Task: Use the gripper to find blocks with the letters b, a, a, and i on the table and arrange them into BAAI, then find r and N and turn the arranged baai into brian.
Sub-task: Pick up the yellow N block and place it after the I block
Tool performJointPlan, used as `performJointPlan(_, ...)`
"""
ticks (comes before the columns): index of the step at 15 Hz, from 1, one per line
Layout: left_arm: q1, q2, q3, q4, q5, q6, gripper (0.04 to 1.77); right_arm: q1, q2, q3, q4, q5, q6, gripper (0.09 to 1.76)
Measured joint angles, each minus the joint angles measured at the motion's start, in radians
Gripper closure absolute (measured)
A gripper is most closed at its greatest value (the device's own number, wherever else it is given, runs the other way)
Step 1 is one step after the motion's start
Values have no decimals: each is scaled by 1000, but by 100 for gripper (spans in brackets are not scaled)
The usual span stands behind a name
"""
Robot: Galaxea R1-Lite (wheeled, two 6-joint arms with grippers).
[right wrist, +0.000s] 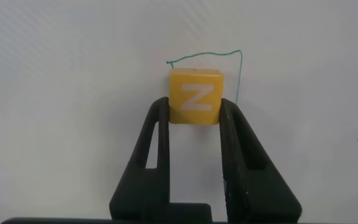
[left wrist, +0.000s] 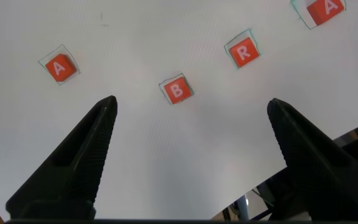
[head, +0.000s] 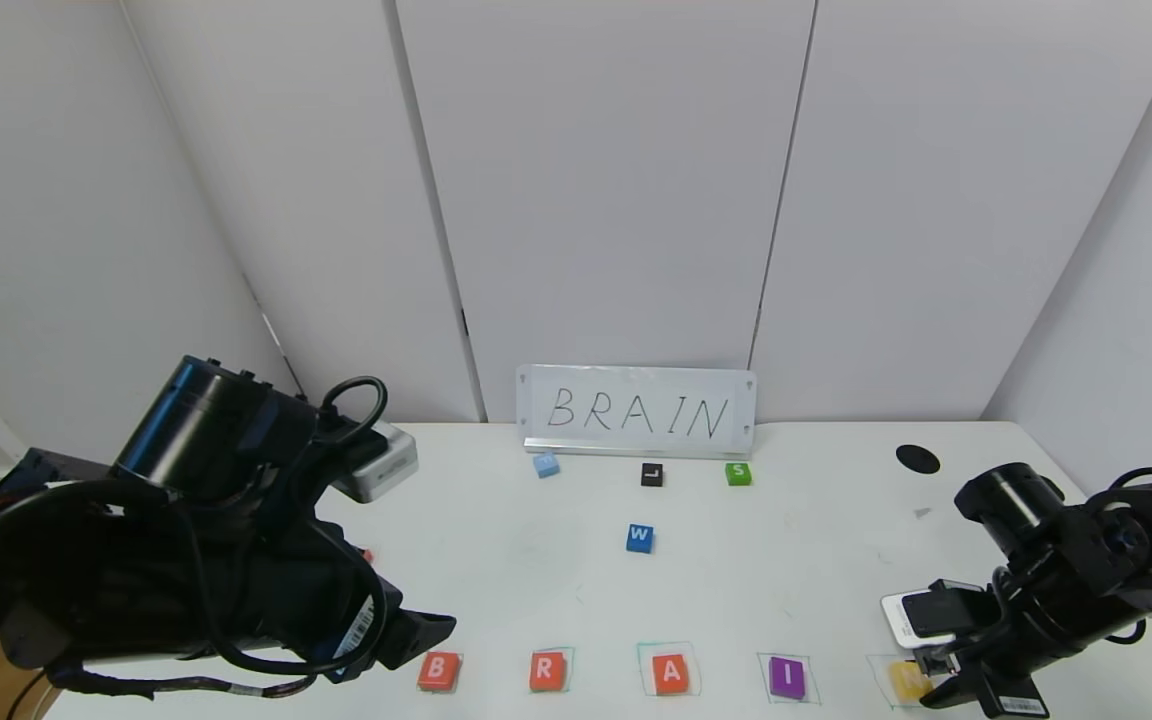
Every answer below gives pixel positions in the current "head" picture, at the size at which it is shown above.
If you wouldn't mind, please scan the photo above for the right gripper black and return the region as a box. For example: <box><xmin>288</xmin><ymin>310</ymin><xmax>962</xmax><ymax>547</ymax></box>
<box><xmin>919</xmin><ymin>578</ymin><xmax>1123</xmax><ymax>719</ymax></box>

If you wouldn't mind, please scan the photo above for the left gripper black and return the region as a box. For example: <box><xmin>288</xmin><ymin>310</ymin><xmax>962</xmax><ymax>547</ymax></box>
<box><xmin>258</xmin><ymin>520</ymin><xmax>457</xmax><ymax>684</ymax></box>

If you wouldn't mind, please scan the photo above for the yellow letter block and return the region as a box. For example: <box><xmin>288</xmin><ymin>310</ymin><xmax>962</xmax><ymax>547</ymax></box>
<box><xmin>889</xmin><ymin>662</ymin><xmax>935</xmax><ymax>704</ymax></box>

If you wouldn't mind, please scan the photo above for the orange letter R block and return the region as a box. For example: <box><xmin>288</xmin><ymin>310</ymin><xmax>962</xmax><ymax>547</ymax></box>
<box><xmin>529</xmin><ymin>651</ymin><xmax>569</xmax><ymax>693</ymax></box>

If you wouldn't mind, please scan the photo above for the orange letter B block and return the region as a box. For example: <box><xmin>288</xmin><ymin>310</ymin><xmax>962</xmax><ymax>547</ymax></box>
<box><xmin>418</xmin><ymin>651</ymin><xmax>463</xmax><ymax>692</ymax></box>

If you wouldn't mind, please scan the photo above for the purple letter I block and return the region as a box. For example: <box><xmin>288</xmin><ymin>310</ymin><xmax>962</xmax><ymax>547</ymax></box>
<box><xmin>770</xmin><ymin>656</ymin><xmax>808</xmax><ymax>700</ymax></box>

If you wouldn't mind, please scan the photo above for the white BRAIN sign board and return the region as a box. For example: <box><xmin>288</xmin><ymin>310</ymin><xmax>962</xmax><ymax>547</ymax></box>
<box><xmin>517</xmin><ymin>364</ymin><xmax>757</xmax><ymax>459</ymax></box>

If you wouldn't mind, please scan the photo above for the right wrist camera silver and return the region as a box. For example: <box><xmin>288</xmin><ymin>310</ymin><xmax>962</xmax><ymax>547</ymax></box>
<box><xmin>880</xmin><ymin>578</ymin><xmax>989</xmax><ymax>651</ymax></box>

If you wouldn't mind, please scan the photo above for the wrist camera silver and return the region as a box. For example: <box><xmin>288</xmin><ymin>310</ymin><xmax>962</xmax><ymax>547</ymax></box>
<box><xmin>333</xmin><ymin>421</ymin><xmax>420</xmax><ymax>504</ymax></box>
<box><xmin>880</xmin><ymin>578</ymin><xmax>989</xmax><ymax>651</ymax></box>

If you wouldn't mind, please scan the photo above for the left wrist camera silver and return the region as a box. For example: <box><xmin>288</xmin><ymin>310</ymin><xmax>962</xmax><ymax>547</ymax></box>
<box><xmin>333</xmin><ymin>421</ymin><xmax>420</xmax><ymax>504</ymax></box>

